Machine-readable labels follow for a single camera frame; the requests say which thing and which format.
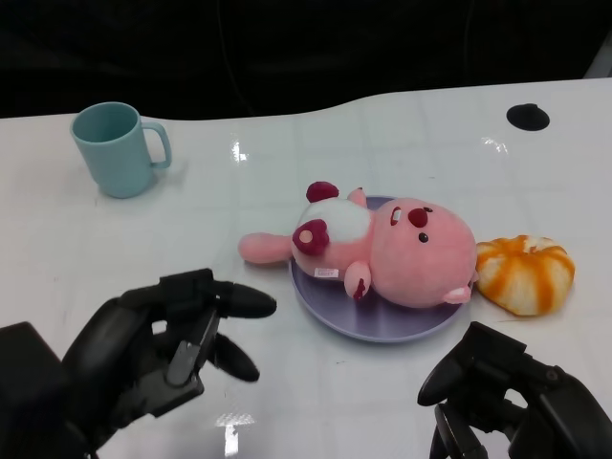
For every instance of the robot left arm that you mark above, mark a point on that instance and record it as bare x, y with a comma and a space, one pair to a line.
33, 401

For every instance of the lavender plastic plate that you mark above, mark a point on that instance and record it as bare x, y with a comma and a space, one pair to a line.
382, 325

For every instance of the white panel behind table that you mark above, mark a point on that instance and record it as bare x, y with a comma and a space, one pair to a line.
600, 64

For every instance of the black round table grommet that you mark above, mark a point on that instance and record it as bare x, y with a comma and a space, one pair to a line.
527, 117

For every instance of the light blue plastic mug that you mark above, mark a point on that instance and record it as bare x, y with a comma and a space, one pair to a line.
119, 158

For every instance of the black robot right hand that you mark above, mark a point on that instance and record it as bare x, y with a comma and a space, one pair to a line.
559, 416

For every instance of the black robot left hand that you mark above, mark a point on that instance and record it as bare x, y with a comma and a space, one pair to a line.
124, 344

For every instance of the orange striped toy bun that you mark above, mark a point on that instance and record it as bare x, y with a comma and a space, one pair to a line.
526, 277

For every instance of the pink plush beaver doll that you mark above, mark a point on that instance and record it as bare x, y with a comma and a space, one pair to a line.
421, 258

